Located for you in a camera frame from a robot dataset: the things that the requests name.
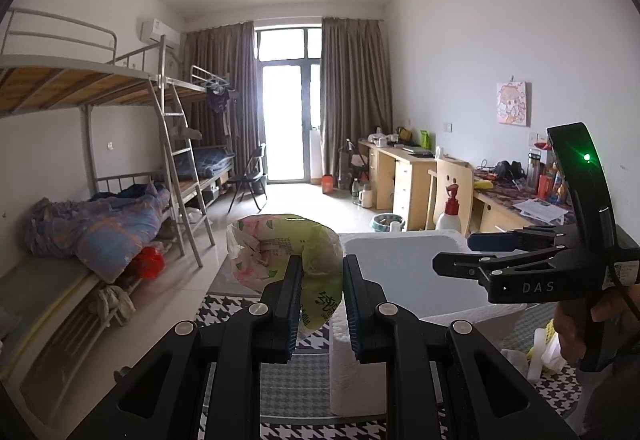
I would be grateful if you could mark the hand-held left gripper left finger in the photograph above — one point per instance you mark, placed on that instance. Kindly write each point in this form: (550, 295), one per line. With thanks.
(294, 315)

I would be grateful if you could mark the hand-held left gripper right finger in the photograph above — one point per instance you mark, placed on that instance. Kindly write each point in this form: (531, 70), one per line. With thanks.
(352, 315)

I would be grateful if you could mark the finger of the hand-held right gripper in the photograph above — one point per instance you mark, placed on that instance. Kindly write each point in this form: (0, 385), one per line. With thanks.
(487, 241)
(460, 265)

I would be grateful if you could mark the white foam box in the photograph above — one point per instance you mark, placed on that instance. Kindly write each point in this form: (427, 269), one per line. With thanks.
(400, 270)

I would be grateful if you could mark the green floral plastic bag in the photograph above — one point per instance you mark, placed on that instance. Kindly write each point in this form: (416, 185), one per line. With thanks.
(280, 240)

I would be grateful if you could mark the white foam strip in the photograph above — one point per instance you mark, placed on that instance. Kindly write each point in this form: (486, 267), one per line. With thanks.
(537, 355)

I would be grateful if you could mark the yellow foam net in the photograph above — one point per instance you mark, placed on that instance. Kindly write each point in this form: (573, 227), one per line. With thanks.
(551, 345)

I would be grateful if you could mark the person's right forearm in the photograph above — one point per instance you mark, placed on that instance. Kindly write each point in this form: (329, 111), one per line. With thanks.
(615, 405)

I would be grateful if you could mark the person's right hand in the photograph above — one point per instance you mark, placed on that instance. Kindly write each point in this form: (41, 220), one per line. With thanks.
(567, 330)

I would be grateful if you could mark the wooden desk with patterned cover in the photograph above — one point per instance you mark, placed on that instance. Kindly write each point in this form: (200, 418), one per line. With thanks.
(500, 215)

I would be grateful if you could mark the white lotion pump bottle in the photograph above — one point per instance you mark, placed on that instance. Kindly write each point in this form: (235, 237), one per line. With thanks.
(448, 217)

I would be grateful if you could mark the printed paper sheets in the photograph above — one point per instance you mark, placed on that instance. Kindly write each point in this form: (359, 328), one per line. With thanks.
(542, 210)

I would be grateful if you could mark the yellow sponge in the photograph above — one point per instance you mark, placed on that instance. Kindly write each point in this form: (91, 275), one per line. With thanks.
(483, 184)

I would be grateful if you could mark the row of toiletry bottles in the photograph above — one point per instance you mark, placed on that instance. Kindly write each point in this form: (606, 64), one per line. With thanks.
(547, 180)

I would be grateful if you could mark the black headphones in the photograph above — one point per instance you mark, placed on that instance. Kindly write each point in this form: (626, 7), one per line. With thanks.
(510, 170)

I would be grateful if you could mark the houndstooth tablecloth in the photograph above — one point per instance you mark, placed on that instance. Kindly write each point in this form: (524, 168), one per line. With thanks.
(310, 390)

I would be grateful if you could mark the white waste bin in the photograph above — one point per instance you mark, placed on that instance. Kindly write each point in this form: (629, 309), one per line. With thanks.
(387, 222)

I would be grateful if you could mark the light wooden desk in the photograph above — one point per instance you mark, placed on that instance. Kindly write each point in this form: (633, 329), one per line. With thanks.
(385, 180)

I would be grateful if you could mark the clear plastic jug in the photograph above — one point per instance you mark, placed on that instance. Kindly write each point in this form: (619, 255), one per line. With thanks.
(366, 196)

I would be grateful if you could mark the green packet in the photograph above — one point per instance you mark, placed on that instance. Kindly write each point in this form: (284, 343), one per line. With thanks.
(425, 140)

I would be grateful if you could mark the orange bucket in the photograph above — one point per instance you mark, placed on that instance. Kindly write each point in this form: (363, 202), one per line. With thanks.
(327, 184)

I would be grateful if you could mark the black folding chair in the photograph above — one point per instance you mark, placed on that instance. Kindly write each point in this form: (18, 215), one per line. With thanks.
(250, 177)

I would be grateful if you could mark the folded black chair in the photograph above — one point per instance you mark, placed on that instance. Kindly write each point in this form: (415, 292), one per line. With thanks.
(352, 165)

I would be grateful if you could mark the red plastic bag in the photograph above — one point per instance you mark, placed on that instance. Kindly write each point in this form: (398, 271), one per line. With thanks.
(149, 264)

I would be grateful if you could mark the white rolled mat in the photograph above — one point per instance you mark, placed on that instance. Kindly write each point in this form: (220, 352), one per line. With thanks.
(315, 157)

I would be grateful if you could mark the dark blue checked quilt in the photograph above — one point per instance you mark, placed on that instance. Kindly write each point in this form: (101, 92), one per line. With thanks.
(210, 162)

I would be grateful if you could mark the pale crumpled cloth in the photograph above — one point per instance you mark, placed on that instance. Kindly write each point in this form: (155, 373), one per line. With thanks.
(115, 302)

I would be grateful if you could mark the glass balcony door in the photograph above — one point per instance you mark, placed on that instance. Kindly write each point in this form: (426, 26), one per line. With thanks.
(290, 120)

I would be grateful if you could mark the brown curtain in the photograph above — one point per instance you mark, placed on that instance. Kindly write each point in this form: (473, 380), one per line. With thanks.
(355, 85)
(220, 70)

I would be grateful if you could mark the blue orange blanket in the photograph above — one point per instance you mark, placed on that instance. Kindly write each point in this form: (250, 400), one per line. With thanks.
(110, 225)

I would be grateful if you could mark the dark hanging clothes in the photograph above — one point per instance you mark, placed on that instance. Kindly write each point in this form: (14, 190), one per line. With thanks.
(218, 97)

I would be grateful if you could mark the small metal bunk bed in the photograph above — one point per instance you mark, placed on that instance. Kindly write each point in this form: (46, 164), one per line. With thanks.
(200, 87)

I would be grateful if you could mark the grey mattress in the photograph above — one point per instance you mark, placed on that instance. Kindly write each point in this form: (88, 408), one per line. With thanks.
(35, 290)

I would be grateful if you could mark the white air conditioner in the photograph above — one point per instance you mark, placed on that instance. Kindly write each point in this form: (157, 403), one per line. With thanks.
(157, 34)

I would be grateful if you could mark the large metal bunk bed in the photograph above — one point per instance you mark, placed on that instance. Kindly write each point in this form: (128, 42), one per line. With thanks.
(60, 80)

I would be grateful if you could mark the pink wall poster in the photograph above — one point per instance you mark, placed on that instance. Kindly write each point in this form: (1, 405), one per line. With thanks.
(512, 102)

